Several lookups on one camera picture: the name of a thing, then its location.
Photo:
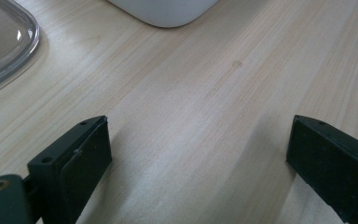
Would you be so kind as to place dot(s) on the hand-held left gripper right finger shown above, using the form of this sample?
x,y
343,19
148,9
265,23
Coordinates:
x,y
335,168

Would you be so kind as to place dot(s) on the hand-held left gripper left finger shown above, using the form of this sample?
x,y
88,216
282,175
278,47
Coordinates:
x,y
74,168

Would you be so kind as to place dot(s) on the clear brown plastic tray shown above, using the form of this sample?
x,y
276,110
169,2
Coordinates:
x,y
0,40

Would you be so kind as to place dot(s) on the white divided organizer box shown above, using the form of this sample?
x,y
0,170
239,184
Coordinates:
x,y
164,11

